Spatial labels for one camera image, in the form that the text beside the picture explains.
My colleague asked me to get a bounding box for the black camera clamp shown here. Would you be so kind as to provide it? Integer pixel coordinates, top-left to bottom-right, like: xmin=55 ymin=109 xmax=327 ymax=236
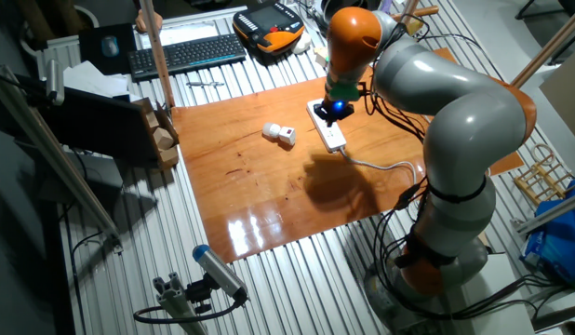
xmin=184 ymin=274 xmax=215 ymax=314

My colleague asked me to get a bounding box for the short aluminium bar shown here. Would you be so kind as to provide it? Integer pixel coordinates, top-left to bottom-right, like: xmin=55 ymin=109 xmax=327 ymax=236
xmin=510 ymin=190 xmax=575 ymax=236

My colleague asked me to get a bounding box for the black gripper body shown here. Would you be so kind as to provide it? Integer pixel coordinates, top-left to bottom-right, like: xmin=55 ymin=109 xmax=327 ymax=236
xmin=322 ymin=97 xmax=353 ymax=118

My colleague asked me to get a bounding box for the round wooden stick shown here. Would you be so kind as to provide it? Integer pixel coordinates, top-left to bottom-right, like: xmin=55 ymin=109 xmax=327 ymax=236
xmin=392 ymin=4 xmax=441 ymax=23

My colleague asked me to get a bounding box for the blue bag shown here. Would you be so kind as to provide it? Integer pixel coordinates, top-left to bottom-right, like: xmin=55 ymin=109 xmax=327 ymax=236
xmin=519 ymin=179 xmax=575 ymax=285

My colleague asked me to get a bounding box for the grey computer mouse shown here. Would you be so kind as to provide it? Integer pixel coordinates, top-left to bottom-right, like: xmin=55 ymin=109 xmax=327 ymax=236
xmin=100 ymin=34 xmax=121 ymax=59

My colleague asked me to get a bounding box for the small wooden piece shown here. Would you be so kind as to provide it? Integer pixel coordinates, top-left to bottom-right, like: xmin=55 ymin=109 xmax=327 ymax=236
xmin=476 ymin=231 xmax=493 ymax=255

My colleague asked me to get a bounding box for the white power strip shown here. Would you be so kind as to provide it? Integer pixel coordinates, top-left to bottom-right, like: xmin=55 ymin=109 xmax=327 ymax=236
xmin=306 ymin=98 xmax=348 ymax=154

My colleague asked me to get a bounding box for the aluminium profile post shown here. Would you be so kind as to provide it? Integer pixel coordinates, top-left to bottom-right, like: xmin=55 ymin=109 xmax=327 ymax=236
xmin=152 ymin=272 xmax=209 ymax=335

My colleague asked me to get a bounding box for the wooden rack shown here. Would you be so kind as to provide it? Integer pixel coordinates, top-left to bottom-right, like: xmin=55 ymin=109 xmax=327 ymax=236
xmin=514 ymin=142 xmax=575 ymax=207

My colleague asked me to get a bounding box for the black keyboard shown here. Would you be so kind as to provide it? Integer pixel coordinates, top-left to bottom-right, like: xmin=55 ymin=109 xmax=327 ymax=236
xmin=127 ymin=33 xmax=247 ymax=81

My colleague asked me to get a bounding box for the plain wooden pole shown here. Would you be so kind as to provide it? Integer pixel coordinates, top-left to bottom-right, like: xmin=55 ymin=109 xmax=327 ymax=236
xmin=138 ymin=0 xmax=176 ymax=109

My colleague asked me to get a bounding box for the silver camera with blue cap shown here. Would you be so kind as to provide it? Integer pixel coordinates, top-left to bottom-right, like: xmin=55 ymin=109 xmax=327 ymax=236
xmin=192 ymin=244 xmax=249 ymax=302

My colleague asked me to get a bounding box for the grey power strip cable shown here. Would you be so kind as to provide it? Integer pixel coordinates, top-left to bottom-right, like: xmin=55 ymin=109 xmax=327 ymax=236
xmin=338 ymin=147 xmax=419 ymax=187

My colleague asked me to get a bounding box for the white document sheet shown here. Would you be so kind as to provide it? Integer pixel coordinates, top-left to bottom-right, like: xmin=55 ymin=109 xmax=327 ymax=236
xmin=159 ymin=20 xmax=237 ymax=46

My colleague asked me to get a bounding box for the beige cardboard panel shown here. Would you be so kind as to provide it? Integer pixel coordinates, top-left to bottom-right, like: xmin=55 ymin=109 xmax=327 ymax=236
xmin=538 ymin=46 xmax=575 ymax=150

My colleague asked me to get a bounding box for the black and orange teach pendant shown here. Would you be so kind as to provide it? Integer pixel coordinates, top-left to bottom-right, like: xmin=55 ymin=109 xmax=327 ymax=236
xmin=232 ymin=0 xmax=306 ymax=55

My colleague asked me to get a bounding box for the wooden pole on metal foot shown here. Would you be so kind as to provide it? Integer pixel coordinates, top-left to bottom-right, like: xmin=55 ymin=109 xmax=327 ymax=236
xmin=510 ymin=2 xmax=575 ymax=89

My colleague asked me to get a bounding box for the black cardboard box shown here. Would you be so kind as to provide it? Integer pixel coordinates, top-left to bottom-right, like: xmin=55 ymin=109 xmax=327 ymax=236
xmin=38 ymin=86 xmax=181 ymax=171

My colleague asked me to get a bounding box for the long aluminium beam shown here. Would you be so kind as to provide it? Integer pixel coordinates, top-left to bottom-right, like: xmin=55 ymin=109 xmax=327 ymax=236
xmin=0 ymin=64 xmax=124 ymax=255

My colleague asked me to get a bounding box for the orange wooden board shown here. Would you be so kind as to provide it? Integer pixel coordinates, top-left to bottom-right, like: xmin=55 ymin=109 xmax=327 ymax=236
xmin=170 ymin=46 xmax=526 ymax=265

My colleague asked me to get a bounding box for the operator bare hand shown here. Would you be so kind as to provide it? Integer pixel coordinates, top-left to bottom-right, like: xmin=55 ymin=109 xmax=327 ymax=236
xmin=134 ymin=8 xmax=164 ymax=34

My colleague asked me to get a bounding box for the white paper stack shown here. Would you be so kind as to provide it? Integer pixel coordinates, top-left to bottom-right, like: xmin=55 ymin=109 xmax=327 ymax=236
xmin=62 ymin=60 xmax=130 ymax=101

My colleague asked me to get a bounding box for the silver bar camera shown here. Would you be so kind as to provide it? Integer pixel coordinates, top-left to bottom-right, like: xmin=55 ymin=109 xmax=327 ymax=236
xmin=45 ymin=59 xmax=65 ymax=107

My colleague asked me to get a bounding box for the black mouse pad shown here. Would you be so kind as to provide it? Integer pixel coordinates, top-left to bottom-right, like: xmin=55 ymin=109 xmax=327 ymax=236
xmin=77 ymin=21 xmax=139 ymax=75

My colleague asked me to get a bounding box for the slanted support pole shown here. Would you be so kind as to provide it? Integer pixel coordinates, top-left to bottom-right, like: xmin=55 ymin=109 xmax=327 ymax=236
xmin=401 ymin=0 xmax=420 ymax=24

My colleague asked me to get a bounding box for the black camera cable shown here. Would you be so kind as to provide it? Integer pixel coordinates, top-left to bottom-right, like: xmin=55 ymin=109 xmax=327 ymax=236
xmin=132 ymin=292 xmax=247 ymax=325

